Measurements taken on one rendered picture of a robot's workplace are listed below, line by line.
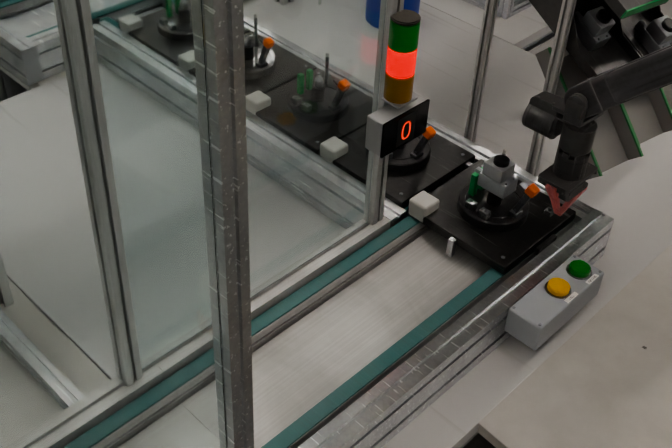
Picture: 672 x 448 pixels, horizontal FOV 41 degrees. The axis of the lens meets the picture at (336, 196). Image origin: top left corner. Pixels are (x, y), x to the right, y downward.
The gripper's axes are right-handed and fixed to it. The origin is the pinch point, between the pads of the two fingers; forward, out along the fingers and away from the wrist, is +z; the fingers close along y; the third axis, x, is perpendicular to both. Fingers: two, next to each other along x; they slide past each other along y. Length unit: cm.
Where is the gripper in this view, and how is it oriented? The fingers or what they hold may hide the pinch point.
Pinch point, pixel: (558, 210)
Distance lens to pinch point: 172.9
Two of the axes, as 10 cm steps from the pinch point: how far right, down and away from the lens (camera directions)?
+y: -6.9, 4.3, -5.8
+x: 7.2, 4.6, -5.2
